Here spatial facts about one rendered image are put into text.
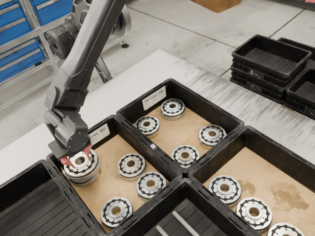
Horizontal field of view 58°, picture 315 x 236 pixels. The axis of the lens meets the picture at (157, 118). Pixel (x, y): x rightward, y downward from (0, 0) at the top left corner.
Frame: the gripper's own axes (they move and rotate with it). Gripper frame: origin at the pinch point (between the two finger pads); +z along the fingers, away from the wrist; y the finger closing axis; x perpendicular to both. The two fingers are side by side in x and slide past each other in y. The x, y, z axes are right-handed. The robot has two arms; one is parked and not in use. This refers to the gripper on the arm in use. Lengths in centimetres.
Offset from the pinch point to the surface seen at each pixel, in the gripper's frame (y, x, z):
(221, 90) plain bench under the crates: 80, 14, 35
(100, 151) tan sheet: 10.1, 15.2, 20.6
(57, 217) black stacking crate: -15.0, 1.8, 19.9
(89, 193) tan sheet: -2.4, 1.8, 20.0
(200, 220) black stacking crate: 18.6, -31.1, 19.9
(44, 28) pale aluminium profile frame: 50, 186, 48
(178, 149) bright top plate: 31.0, -7.8, 17.7
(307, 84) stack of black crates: 150, -1, 68
